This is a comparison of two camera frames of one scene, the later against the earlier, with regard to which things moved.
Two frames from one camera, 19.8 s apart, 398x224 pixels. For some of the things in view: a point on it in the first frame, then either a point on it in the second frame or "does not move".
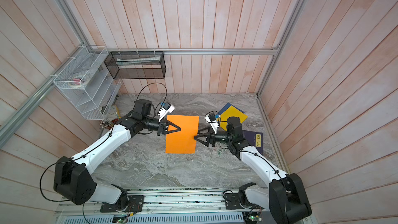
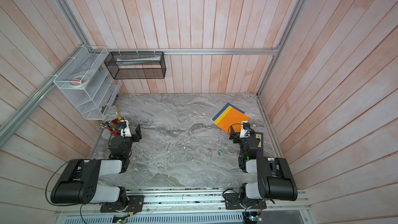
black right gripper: [203, 135] -> [233, 135]
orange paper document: [183, 141] -> [233, 118]
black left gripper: [169, 123] -> [137, 136]
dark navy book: [254, 138] does not move
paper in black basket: [152, 59] does not move
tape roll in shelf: [78, 81] does not move
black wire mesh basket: [136, 65] does not move
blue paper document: [227, 106] does not move
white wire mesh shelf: [87, 82] does not move
